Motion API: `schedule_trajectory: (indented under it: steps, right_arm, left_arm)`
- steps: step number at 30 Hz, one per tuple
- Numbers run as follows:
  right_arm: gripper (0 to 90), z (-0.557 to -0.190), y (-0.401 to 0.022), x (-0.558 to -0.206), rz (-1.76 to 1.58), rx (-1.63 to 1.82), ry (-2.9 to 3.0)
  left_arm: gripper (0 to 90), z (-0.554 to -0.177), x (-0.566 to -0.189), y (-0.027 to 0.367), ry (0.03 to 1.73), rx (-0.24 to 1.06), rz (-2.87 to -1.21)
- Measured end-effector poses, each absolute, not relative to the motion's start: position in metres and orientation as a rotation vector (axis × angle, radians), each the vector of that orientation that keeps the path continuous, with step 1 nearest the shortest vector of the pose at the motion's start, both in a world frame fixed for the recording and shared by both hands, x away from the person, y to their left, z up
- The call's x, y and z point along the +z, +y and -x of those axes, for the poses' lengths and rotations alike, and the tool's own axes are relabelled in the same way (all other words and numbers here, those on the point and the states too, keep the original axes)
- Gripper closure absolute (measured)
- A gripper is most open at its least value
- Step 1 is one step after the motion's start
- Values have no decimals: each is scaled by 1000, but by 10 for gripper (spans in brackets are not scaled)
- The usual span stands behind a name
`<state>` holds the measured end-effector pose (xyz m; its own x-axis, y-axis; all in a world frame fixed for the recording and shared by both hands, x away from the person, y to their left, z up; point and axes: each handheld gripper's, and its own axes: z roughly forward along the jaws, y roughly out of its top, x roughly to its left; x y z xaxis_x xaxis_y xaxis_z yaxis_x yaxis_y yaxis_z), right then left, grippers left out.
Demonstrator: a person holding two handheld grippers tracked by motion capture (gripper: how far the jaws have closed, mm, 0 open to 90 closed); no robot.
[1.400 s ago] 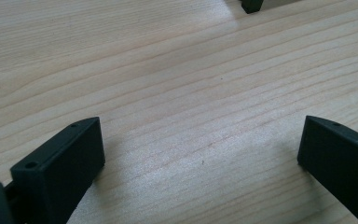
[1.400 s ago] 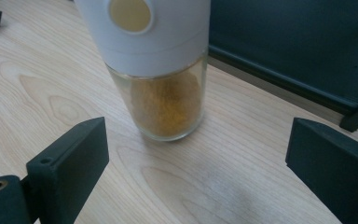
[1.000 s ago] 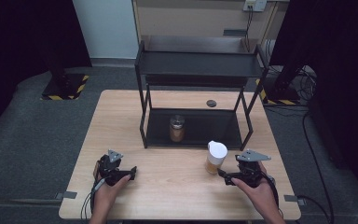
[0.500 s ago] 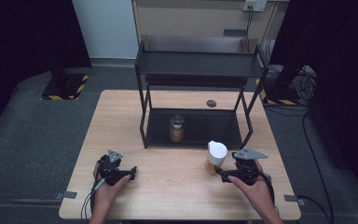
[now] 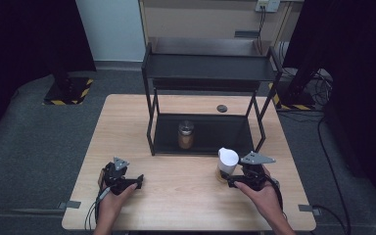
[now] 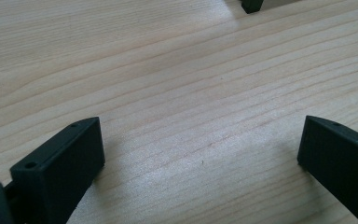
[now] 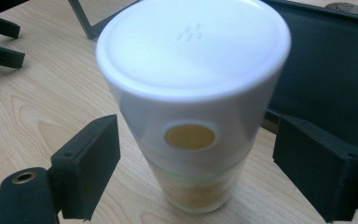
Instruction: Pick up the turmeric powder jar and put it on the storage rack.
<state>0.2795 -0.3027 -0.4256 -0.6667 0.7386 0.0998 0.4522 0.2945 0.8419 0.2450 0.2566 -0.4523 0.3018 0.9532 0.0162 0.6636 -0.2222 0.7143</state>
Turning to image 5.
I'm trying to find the black stand with striped base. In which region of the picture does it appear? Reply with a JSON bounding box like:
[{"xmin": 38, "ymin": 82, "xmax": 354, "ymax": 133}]
[
  {"xmin": 268, "ymin": 57, "xmax": 316, "ymax": 112},
  {"xmin": 42, "ymin": 48, "xmax": 95, "ymax": 107}
]

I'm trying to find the hand-held gripper cable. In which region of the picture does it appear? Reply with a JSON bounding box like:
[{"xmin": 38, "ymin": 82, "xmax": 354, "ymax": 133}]
[
  {"xmin": 266, "ymin": 175, "xmax": 288, "ymax": 220},
  {"xmin": 84, "ymin": 186, "xmax": 112, "ymax": 232}
]

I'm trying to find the black cable from outlet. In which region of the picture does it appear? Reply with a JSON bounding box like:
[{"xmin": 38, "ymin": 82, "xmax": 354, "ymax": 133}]
[{"xmin": 257, "ymin": 5, "xmax": 266, "ymax": 56}]

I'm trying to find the tangle of floor cables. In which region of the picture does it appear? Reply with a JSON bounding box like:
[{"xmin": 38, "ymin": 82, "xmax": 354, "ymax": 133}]
[{"xmin": 277, "ymin": 40, "xmax": 335, "ymax": 108}]

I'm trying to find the dark curtain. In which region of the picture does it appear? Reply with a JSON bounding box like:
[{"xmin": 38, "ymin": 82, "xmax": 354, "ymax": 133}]
[
  {"xmin": 281, "ymin": 0, "xmax": 376, "ymax": 213},
  {"xmin": 0, "ymin": 0, "xmax": 98, "ymax": 151}
]

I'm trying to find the person's left hand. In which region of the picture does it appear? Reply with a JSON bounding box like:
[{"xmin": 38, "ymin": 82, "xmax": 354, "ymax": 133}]
[{"xmin": 96, "ymin": 168, "xmax": 139, "ymax": 227}]

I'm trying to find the beige wooden panel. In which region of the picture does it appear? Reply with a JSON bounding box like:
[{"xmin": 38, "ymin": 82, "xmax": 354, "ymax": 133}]
[{"xmin": 138, "ymin": 0, "xmax": 306, "ymax": 56}]

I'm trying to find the white wall power outlet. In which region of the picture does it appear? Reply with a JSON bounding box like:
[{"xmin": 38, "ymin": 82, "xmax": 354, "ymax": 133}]
[{"xmin": 255, "ymin": 0, "xmax": 281, "ymax": 14}]

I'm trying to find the person's right hand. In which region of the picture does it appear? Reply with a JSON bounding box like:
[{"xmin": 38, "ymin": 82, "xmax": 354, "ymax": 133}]
[{"xmin": 233, "ymin": 165, "xmax": 288, "ymax": 224}]

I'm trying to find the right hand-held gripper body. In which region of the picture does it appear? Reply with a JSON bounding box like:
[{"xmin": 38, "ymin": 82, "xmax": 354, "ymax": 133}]
[{"xmin": 239, "ymin": 150, "xmax": 277, "ymax": 192}]

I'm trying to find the left hand-held gripper cable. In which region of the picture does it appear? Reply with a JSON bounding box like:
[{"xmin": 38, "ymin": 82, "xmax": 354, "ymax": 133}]
[{"xmin": 84, "ymin": 186, "xmax": 112, "ymax": 232}]

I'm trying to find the black metal two-tier shelf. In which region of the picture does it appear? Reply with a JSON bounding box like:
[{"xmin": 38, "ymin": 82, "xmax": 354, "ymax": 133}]
[{"xmin": 140, "ymin": 42, "xmax": 284, "ymax": 160}]

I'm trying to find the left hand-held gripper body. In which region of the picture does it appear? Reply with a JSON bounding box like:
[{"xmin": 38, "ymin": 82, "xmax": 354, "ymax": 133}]
[{"xmin": 101, "ymin": 157, "xmax": 135, "ymax": 197}]

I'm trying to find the glass jar with white lid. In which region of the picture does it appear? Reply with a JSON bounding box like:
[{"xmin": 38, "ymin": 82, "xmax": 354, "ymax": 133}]
[{"xmin": 215, "ymin": 147, "xmax": 240, "ymax": 184}]

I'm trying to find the black floor cable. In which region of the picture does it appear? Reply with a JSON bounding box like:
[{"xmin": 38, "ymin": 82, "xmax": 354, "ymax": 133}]
[{"xmin": 310, "ymin": 117, "xmax": 353, "ymax": 235}]

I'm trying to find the grey table edge bracket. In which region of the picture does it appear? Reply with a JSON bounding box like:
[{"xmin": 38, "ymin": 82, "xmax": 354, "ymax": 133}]
[
  {"xmin": 57, "ymin": 200, "xmax": 82, "ymax": 211},
  {"xmin": 298, "ymin": 204, "xmax": 321, "ymax": 216}
]

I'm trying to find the right hand-held gripper cable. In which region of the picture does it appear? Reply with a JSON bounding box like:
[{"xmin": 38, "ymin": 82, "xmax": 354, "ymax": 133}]
[{"xmin": 266, "ymin": 175, "xmax": 288, "ymax": 220}]

